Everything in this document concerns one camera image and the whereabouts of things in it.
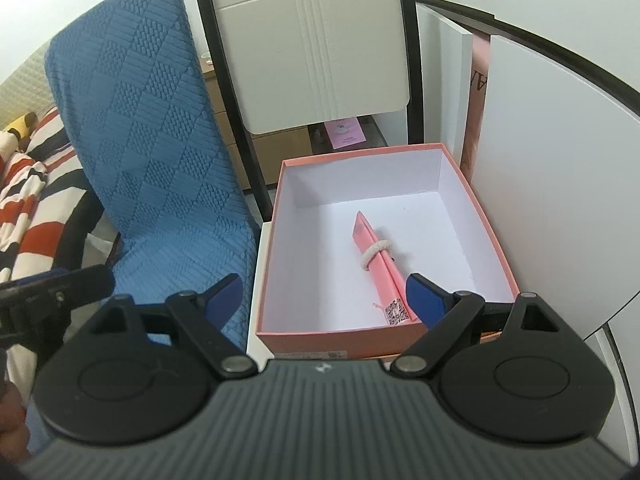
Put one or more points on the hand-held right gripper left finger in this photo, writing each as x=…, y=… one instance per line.
x=227, y=296

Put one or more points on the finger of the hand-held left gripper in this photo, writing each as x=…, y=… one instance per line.
x=85, y=282

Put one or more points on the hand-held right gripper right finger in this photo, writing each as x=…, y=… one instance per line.
x=422, y=300

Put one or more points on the pink cardboard box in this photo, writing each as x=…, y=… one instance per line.
x=320, y=341

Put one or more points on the person's left hand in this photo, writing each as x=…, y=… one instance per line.
x=10, y=420

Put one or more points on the red white black striped blanket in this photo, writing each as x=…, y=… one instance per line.
x=30, y=220

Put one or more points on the wooden cabinet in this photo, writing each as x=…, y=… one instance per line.
x=280, y=155

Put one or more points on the blue textured chair cover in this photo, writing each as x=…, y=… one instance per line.
x=150, y=135

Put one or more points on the yellow plush toy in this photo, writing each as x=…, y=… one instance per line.
x=22, y=125

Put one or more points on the white board panel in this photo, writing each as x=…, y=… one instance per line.
x=550, y=185
x=445, y=85

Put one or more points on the small pink card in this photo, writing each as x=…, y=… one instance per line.
x=345, y=134

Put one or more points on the pink flat lettered box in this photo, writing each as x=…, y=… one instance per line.
x=475, y=110

